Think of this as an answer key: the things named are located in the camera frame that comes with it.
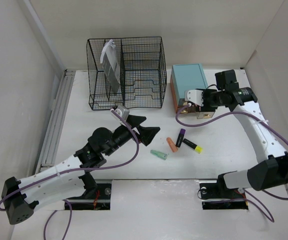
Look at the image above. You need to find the orange highlighter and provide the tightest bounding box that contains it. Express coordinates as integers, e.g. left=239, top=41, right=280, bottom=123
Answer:
left=166, top=137, right=178, bottom=153

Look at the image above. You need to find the teal orange drawer box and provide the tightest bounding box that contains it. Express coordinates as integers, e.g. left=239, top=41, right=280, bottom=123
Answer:
left=170, top=63, right=208, bottom=113

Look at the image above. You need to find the black wire mesh organizer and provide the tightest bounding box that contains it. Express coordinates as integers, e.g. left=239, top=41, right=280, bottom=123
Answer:
left=86, top=36, right=167, bottom=111

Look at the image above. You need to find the purple cap black highlighter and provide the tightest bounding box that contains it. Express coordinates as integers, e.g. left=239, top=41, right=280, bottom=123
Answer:
left=176, top=128, right=186, bottom=148

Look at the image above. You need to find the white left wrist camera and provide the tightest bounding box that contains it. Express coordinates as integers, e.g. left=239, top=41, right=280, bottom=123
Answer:
left=110, top=105, right=130, bottom=121

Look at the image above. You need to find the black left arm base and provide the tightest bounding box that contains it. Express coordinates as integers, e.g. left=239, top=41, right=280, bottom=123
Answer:
left=67, top=172, right=112, bottom=211

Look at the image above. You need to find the clear plastic drawer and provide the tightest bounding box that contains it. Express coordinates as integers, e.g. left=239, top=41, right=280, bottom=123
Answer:
left=177, top=99, right=191, bottom=114
left=195, top=106, right=216, bottom=119

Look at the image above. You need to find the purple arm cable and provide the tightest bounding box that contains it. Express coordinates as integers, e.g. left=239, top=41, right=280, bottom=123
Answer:
left=0, top=108, right=140, bottom=240
left=175, top=104, right=288, bottom=223

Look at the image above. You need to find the aluminium rail left side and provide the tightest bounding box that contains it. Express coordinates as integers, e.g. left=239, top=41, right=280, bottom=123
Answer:
left=34, top=69, right=76, bottom=173

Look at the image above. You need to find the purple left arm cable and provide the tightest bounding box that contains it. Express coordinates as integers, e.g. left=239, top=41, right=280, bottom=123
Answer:
left=0, top=108, right=140, bottom=240

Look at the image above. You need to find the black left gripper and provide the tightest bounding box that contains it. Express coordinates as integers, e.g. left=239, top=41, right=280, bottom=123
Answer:
left=104, top=115, right=159, bottom=157

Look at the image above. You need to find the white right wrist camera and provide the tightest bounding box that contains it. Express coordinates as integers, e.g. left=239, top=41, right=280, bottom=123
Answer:
left=185, top=89, right=204, bottom=107

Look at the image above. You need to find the grey paper swatch booklet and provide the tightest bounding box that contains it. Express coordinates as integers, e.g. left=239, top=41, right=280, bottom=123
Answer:
left=100, top=39, right=120, bottom=93

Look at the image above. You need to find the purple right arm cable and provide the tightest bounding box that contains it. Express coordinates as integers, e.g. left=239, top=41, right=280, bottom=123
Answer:
left=175, top=104, right=288, bottom=223

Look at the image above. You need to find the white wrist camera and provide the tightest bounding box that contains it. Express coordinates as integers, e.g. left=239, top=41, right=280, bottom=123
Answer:
left=185, top=89, right=204, bottom=107
left=110, top=105, right=130, bottom=121

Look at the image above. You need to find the yellow cap black highlighter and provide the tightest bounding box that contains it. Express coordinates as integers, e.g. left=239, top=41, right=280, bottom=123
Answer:
left=183, top=138, right=202, bottom=154

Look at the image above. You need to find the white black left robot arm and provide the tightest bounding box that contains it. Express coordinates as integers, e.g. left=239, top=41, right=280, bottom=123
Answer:
left=2, top=115, right=160, bottom=225

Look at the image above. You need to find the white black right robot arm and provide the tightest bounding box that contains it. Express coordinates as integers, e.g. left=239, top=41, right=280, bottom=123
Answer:
left=203, top=70, right=288, bottom=199

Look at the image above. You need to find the green highlighter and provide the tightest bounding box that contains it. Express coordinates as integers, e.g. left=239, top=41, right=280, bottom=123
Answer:
left=150, top=149, right=168, bottom=161

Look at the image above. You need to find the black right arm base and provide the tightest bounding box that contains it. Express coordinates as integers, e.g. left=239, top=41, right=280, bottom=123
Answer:
left=197, top=174, right=248, bottom=210

